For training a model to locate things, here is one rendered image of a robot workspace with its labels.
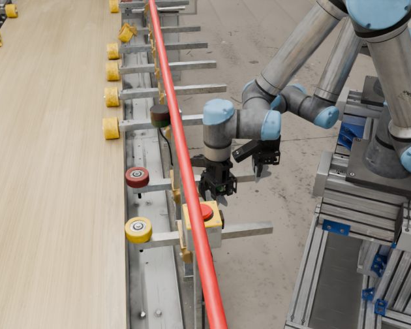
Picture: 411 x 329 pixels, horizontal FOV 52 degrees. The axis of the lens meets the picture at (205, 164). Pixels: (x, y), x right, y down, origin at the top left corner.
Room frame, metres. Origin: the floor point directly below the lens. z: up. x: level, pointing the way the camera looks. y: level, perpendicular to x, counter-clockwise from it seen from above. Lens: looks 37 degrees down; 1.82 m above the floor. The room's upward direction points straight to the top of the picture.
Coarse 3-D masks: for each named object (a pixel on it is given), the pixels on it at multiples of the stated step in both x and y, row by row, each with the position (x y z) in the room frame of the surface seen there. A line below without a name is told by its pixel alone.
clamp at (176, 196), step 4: (172, 172) 1.19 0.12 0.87; (172, 176) 1.16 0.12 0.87; (172, 180) 1.14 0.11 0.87; (172, 184) 1.12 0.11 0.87; (172, 188) 1.10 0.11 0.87; (172, 192) 1.10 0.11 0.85; (176, 192) 1.09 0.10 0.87; (172, 196) 1.08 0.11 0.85; (176, 196) 1.07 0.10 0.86; (180, 196) 1.07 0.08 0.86; (176, 200) 1.07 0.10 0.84; (180, 200) 1.07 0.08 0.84
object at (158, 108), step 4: (156, 104) 1.13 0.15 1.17; (160, 104) 1.13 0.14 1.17; (152, 108) 1.11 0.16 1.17; (156, 108) 1.11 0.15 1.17; (160, 108) 1.11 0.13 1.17; (164, 108) 1.11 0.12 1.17; (168, 108) 1.11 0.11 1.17; (156, 112) 1.09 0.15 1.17; (160, 112) 1.09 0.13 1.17; (164, 112) 1.09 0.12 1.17; (156, 120) 1.09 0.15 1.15; (160, 132) 1.11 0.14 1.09; (164, 136) 1.11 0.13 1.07; (168, 144) 1.11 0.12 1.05; (172, 164) 1.11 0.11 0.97
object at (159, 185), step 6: (234, 174) 1.19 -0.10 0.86; (240, 174) 1.19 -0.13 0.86; (246, 174) 1.19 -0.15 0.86; (252, 174) 1.19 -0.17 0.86; (150, 180) 1.15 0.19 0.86; (156, 180) 1.15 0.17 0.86; (162, 180) 1.15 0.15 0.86; (168, 180) 1.15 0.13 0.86; (198, 180) 1.16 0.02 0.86; (240, 180) 1.18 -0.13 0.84; (246, 180) 1.18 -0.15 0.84; (252, 180) 1.19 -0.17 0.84; (150, 186) 1.13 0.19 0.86; (156, 186) 1.13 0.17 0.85; (162, 186) 1.13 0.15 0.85; (168, 186) 1.14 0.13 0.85; (138, 192) 1.12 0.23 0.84; (144, 192) 1.12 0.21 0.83
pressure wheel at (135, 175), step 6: (132, 168) 1.16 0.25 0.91; (138, 168) 1.16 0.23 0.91; (144, 168) 1.16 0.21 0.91; (126, 174) 1.13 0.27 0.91; (132, 174) 1.13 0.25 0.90; (138, 174) 1.13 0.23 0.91; (144, 174) 1.13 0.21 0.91; (126, 180) 1.12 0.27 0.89; (132, 180) 1.10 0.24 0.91; (138, 180) 1.10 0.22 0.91; (144, 180) 1.11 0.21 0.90; (132, 186) 1.10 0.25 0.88; (138, 186) 1.10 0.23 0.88; (144, 186) 1.11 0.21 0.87
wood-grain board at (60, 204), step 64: (64, 0) 3.11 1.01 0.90; (0, 64) 2.03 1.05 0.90; (64, 64) 2.03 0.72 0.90; (0, 128) 1.43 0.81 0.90; (64, 128) 1.43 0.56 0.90; (0, 192) 1.04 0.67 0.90; (64, 192) 1.04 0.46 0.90; (0, 256) 0.78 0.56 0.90; (64, 256) 0.78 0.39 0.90; (0, 320) 0.58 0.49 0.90; (64, 320) 0.58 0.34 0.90
